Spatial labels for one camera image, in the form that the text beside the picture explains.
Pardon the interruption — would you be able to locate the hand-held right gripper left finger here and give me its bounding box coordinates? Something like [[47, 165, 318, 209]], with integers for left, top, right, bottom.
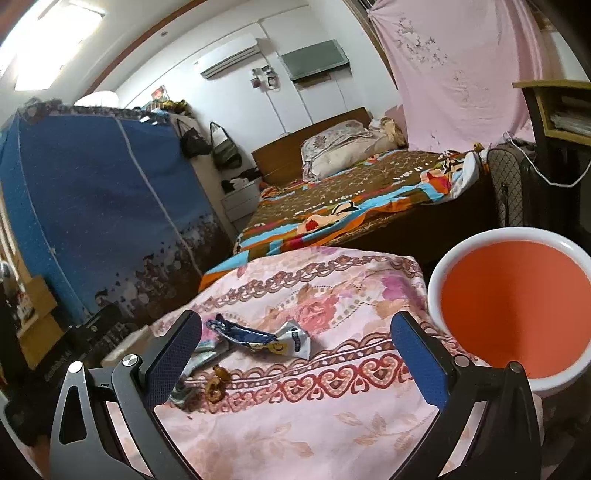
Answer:
[[48, 310, 204, 480]]

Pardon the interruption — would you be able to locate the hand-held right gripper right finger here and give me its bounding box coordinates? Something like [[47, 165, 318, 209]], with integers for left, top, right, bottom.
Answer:
[[390, 310, 541, 480]]

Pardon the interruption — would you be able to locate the brown crinkled wrapper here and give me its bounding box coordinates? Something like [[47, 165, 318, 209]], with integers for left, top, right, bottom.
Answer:
[[204, 364, 230, 403]]

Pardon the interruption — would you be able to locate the white smiley print wrapper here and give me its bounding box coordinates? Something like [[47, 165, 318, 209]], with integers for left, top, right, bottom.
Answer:
[[205, 315, 313, 360]]

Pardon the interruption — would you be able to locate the orange basin with white rim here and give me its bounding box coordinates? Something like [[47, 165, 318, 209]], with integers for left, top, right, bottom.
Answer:
[[427, 226, 591, 398]]

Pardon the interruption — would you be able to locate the beige tissue pack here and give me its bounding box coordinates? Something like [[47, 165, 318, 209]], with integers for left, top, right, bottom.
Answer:
[[102, 325, 155, 366]]

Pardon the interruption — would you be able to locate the wooden cabinet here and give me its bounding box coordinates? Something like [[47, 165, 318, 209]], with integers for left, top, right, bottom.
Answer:
[[0, 272, 65, 370]]

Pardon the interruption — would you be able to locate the pink floral blanket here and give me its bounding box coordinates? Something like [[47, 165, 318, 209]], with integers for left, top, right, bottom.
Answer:
[[92, 247, 546, 480]]

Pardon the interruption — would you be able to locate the blue fabric wardrobe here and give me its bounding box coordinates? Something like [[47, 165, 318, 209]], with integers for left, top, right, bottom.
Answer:
[[0, 99, 232, 324]]

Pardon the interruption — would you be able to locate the white nightstand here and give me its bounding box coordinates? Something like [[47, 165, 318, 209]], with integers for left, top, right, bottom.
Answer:
[[221, 178, 264, 227]]

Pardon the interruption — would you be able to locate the colourful patterned blanket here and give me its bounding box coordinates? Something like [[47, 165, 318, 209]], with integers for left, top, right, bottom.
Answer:
[[198, 150, 483, 291]]

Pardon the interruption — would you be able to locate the black cloth on nightstand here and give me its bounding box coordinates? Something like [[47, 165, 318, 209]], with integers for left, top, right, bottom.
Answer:
[[221, 167, 262, 193]]

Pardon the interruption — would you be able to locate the checkered patterned bag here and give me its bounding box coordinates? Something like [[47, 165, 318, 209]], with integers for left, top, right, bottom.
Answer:
[[487, 143, 555, 229]]

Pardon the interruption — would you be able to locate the grey handbag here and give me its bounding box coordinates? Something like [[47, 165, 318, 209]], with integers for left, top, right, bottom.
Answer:
[[210, 122, 243, 171]]

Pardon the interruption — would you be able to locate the black handbag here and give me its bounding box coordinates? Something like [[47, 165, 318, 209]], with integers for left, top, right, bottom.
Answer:
[[179, 119, 211, 158]]

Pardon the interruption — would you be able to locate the floral pillow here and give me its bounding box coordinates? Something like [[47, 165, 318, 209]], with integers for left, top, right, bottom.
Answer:
[[300, 120, 398, 178]]

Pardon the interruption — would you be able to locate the wooden bed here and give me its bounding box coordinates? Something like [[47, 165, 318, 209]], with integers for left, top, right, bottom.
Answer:
[[198, 107, 492, 296]]

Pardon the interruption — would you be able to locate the cream folded quilt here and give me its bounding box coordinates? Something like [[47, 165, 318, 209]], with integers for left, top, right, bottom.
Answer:
[[369, 116, 409, 148]]

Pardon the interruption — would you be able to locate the pile of clothes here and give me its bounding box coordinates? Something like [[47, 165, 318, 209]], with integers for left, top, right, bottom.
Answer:
[[139, 97, 192, 116]]

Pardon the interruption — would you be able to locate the wooden desk with shelf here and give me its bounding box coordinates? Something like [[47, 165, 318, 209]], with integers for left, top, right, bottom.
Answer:
[[512, 79, 591, 227]]

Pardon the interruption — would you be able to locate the pink hanging sheet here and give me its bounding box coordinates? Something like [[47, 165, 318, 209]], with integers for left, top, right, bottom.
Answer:
[[369, 0, 548, 153]]

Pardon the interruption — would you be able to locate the stack of papers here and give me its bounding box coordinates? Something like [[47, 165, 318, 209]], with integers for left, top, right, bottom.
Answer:
[[549, 95, 591, 132]]

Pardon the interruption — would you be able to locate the ceiling light panel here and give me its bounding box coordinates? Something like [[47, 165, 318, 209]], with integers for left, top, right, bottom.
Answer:
[[14, 0, 107, 90]]

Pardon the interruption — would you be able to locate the white air conditioner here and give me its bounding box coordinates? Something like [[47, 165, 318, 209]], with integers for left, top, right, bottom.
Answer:
[[199, 33, 259, 80]]

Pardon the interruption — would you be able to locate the white cable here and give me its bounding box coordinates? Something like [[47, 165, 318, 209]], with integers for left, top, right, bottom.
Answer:
[[501, 131, 591, 188]]

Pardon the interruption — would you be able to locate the wall socket with chargers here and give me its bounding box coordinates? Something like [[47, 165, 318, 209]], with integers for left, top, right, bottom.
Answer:
[[249, 67, 280, 90]]

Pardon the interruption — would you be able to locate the green cloth covered wall unit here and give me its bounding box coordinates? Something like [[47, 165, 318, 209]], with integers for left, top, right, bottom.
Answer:
[[279, 40, 350, 84]]

